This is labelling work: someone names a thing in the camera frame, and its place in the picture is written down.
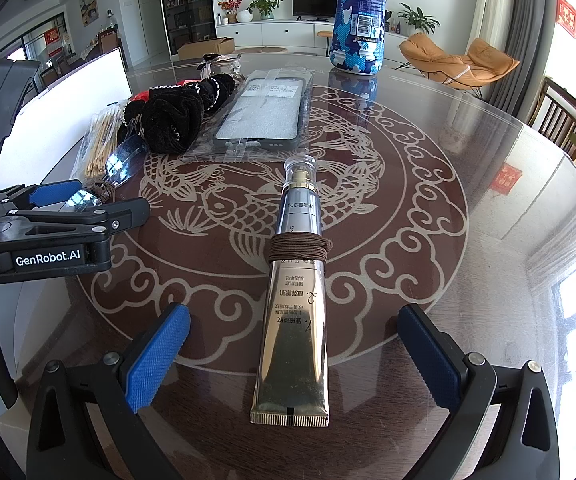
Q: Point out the covered standing air conditioner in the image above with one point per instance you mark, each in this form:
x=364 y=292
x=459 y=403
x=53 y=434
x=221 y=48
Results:
x=490 y=5

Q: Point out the phone case in clear bag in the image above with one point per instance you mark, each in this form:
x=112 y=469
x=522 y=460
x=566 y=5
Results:
x=263 y=110

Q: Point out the red door poster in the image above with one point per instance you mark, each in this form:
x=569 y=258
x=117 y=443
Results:
x=52 y=40

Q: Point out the clear plastic hair clip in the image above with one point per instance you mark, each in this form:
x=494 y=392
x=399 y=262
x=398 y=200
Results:
x=225 y=67

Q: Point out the gold cosmetic tube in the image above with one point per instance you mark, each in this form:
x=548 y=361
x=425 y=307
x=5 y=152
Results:
x=293 y=350

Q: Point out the white television console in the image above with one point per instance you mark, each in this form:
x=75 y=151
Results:
x=278 y=32

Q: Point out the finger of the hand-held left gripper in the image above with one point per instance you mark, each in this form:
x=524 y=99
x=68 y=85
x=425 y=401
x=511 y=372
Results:
x=93 y=217
x=53 y=194

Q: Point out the red flower arrangement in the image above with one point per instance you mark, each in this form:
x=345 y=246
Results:
x=230 y=6

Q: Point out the small black velvet scrunchie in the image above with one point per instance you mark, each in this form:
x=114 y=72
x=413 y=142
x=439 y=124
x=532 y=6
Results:
x=215 y=87

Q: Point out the grey curtain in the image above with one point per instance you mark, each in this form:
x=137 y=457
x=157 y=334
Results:
x=525 y=45

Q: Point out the clear shiny plastic packet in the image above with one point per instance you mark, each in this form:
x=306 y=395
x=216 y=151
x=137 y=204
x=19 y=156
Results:
x=125 y=160

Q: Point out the red wall decoration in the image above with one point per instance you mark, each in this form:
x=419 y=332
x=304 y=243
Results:
x=568 y=15

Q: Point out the wooden dining table set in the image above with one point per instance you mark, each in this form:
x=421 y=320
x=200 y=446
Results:
x=103 y=42

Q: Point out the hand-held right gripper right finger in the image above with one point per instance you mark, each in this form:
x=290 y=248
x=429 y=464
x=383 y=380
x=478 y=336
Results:
x=430 y=360

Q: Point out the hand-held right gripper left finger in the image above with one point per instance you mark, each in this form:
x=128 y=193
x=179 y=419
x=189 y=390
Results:
x=160 y=355

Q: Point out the large black velvet scrunchie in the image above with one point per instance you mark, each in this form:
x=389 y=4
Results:
x=168 y=122

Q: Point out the round beige floor cushion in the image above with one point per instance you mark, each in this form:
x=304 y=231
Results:
x=263 y=50

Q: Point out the cotton swab packet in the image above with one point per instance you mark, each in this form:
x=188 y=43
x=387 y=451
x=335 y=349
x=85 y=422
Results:
x=100 y=145

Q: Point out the white board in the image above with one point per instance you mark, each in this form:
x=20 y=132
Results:
x=68 y=105

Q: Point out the wooden stool with metal legs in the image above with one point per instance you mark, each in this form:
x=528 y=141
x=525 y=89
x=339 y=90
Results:
x=324 y=35

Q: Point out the brown patterned desktop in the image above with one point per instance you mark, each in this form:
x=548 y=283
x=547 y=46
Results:
x=492 y=310

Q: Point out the blue camouflage bottle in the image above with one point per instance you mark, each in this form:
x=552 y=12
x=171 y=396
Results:
x=360 y=20

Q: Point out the cardboard box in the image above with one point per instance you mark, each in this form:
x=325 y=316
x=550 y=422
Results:
x=205 y=47

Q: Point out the bushy green potted plant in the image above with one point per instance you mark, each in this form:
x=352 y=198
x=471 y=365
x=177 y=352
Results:
x=265 y=5

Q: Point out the white door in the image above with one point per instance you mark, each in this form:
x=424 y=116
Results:
x=147 y=15

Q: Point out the framed landscape painting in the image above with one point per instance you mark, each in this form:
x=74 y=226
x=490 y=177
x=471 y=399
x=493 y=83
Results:
x=88 y=6

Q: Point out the tall dark display cabinet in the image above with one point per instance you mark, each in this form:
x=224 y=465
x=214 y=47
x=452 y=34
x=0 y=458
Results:
x=188 y=5

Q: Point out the orange lounge chair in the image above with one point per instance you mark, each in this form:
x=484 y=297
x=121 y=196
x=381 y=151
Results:
x=447 y=62

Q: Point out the round white vase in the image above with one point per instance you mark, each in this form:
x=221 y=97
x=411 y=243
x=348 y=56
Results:
x=244 y=16

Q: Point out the large leafy potted plant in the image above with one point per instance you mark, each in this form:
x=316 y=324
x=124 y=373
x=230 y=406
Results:
x=417 y=19

